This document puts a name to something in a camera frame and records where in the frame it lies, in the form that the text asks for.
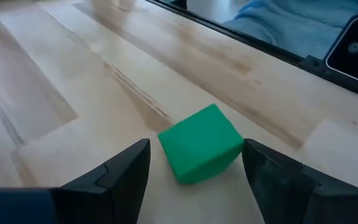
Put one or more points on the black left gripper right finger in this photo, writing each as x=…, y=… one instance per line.
x=278, y=193

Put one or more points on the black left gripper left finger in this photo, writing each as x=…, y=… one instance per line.
x=120, y=186

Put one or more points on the green half-cylinder block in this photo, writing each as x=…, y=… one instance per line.
x=200, y=146

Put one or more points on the light blue cloth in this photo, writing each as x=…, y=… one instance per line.
x=291, y=25

